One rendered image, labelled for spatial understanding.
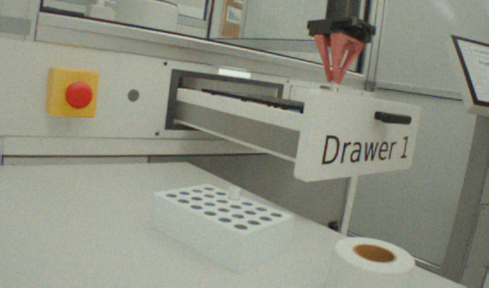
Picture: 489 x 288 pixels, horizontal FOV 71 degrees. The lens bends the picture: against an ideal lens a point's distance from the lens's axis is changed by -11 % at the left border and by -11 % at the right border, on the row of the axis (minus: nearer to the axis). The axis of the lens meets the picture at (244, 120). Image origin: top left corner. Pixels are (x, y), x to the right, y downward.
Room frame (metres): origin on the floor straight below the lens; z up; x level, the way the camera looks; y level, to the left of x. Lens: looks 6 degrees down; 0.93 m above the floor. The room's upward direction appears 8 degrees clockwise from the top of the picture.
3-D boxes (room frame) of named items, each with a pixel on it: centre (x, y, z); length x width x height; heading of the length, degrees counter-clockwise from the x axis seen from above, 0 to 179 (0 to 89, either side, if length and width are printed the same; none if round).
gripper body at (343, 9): (0.63, -0.14, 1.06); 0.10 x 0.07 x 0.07; 39
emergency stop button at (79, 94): (0.53, 0.24, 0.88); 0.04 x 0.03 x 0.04; 131
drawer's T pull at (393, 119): (0.52, -0.20, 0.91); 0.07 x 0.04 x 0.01; 131
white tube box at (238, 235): (0.38, 0.01, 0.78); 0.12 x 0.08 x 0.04; 52
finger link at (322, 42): (0.62, -0.14, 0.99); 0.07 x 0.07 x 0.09; 39
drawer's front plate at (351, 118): (0.54, -0.18, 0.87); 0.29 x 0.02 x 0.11; 131
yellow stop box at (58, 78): (0.55, 0.27, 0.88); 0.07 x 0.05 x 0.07; 131
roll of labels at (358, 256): (0.29, -0.12, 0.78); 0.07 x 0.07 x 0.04
